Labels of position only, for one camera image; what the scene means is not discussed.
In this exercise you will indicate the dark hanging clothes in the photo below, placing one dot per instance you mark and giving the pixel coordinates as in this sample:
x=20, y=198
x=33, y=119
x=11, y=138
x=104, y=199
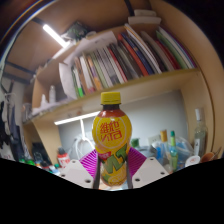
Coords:
x=8, y=126

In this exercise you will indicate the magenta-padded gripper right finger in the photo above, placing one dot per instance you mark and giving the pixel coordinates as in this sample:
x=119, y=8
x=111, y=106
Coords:
x=137, y=162

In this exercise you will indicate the yellow-capped clear bottle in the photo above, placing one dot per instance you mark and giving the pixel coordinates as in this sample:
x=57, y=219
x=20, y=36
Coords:
x=163, y=143

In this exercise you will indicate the brown ceramic mug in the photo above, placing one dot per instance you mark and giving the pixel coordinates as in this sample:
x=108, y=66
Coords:
x=208, y=157

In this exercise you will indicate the wooden shelf unit with books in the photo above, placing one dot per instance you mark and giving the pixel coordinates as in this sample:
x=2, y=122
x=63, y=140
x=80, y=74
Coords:
x=150, y=85

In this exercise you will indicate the green-capped clear bottle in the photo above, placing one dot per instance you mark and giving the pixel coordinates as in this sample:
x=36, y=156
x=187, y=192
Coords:
x=173, y=151

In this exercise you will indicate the red and white canister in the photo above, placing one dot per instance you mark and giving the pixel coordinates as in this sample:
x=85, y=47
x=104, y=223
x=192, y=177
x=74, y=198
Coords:
x=63, y=159

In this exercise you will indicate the tall clear glass bottle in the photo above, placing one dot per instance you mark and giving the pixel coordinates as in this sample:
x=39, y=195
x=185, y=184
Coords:
x=200, y=133

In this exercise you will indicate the white ceiling light strip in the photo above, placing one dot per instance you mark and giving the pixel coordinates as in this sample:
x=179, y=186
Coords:
x=55, y=35

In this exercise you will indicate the yellow-capped lemon tea bottle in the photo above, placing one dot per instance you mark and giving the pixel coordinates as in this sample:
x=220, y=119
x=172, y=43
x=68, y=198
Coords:
x=111, y=133

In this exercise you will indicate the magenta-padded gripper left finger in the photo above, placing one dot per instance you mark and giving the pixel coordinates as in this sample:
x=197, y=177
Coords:
x=87, y=163

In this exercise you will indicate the white under-shelf light bar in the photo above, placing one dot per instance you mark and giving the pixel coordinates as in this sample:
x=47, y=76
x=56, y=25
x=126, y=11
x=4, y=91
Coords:
x=76, y=118

